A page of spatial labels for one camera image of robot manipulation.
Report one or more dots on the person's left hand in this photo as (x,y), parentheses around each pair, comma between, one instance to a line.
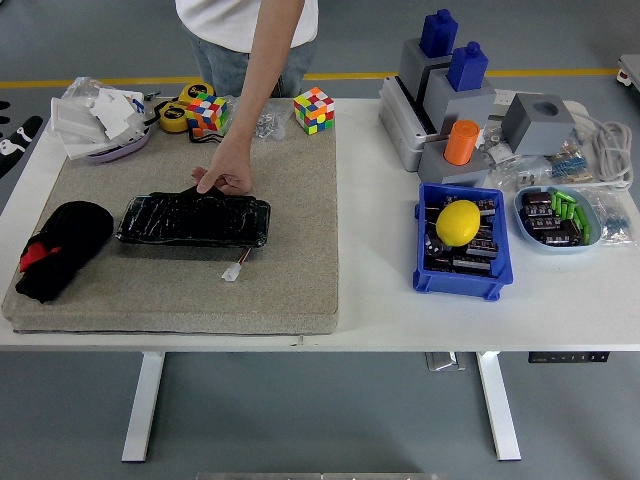
(232,167)

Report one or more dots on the white cart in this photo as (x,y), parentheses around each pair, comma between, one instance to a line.
(631,72)

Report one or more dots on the clear bag of blue resistors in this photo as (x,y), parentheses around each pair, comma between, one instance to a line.
(570,165)
(617,222)

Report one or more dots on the black rag with red patch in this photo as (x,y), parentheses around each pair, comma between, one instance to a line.
(75,225)

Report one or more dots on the grey cube with round hole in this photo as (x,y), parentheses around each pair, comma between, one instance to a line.
(537,132)

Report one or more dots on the purple tray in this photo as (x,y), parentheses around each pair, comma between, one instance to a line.
(117,152)

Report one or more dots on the person's left forearm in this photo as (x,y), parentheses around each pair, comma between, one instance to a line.
(260,65)

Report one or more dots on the grey-brown mat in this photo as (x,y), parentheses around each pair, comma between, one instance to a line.
(290,225)

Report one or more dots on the grey box under table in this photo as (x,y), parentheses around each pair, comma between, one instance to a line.
(444,361)

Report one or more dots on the grey electrical enclosure box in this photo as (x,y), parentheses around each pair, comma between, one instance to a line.
(400,125)

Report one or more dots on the clear bag of white parts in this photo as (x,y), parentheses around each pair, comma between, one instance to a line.
(496,148)

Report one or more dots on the white plastic cover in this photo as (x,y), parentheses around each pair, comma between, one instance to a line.
(116,114)

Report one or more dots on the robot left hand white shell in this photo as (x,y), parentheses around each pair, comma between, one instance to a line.
(15,150)

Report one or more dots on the white table leg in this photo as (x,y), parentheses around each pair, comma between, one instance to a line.
(499,405)
(142,405)

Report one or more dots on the person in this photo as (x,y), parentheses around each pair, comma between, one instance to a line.
(220,20)

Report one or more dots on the crumpled clear plastic bag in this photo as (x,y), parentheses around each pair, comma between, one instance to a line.
(82,87)

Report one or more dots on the white flat plastic box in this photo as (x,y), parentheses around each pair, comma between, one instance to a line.
(80,149)

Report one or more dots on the colourful puzzle cube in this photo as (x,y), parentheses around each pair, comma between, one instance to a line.
(314,111)
(207,112)

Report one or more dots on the clear bag of metal nuts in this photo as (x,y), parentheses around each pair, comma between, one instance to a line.
(270,126)

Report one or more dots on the yellow tape measure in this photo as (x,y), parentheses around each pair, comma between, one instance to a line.
(192,91)
(172,117)

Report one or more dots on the blue peg block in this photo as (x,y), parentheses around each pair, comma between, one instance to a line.
(437,32)
(467,67)

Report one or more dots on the black capacitor silver end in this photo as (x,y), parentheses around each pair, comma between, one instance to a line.
(434,246)

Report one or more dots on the orange cylinder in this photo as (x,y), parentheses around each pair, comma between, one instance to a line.
(461,142)

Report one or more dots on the black table control panel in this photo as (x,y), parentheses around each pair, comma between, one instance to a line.
(568,357)

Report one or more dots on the yellow lemon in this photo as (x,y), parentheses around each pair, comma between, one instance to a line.
(457,223)

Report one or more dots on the blue plastic bin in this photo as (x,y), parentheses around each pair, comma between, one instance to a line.
(450,287)

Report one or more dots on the white switch plate frame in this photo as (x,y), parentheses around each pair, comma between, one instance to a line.
(75,117)

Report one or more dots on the grey block with socket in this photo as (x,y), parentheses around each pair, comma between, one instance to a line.
(412,65)
(460,107)
(460,176)

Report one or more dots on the green cylinder cell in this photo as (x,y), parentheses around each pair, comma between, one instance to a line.
(556,206)
(584,222)
(571,210)
(562,194)

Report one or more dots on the clear bag of small parts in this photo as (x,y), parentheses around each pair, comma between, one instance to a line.
(515,172)

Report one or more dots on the light blue bowl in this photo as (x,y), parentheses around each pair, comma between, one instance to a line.
(550,249)

